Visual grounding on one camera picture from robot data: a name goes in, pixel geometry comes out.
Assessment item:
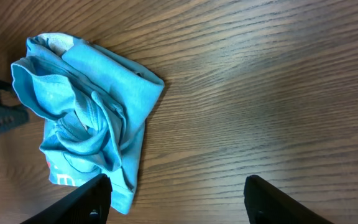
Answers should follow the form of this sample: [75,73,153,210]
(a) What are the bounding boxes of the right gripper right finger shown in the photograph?
[244,175,333,224]

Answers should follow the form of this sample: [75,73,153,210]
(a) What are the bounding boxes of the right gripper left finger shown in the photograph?
[22,174,112,224]

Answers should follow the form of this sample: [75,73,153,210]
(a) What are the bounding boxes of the light blue printed t-shirt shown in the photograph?
[11,33,165,214]

